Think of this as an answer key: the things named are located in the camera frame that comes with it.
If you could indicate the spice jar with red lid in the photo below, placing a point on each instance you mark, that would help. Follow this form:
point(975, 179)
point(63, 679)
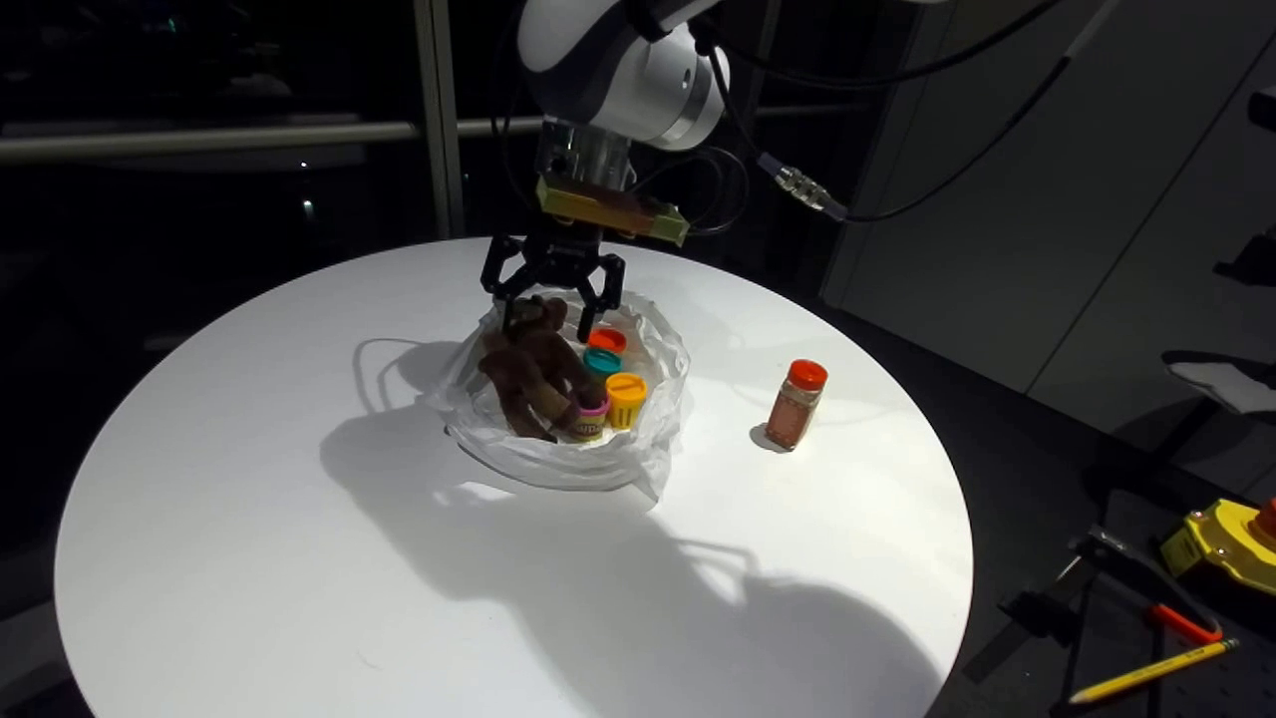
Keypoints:
point(801, 405)

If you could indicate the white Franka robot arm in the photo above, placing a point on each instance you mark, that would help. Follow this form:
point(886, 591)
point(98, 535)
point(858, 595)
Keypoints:
point(651, 82)

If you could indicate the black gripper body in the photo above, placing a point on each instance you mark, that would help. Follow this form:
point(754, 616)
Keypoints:
point(570, 252)

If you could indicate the yellow lid dough container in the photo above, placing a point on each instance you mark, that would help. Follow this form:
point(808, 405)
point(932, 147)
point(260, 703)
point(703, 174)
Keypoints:
point(629, 393)

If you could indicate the vertical metal post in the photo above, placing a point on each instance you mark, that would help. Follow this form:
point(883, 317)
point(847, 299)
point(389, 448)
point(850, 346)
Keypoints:
point(442, 122)

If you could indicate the horizontal metal railing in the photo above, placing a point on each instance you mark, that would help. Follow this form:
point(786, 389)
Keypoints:
point(201, 143)

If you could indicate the brown deer plush toy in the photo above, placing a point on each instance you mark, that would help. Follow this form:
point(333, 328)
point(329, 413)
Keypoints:
point(524, 382)

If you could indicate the grey cabinet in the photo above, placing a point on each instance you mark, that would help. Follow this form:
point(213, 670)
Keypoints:
point(1063, 200)

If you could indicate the taped wrist camera box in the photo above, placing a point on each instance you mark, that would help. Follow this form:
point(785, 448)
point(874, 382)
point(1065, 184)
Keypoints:
point(612, 212)

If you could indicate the yellow pencil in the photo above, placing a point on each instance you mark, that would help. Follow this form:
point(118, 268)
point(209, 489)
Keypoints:
point(1152, 674)

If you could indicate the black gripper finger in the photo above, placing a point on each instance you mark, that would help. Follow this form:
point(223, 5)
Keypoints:
point(502, 273)
point(606, 295)

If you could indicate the white plastic bag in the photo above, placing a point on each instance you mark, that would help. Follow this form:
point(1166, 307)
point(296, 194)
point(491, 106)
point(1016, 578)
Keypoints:
point(572, 462)

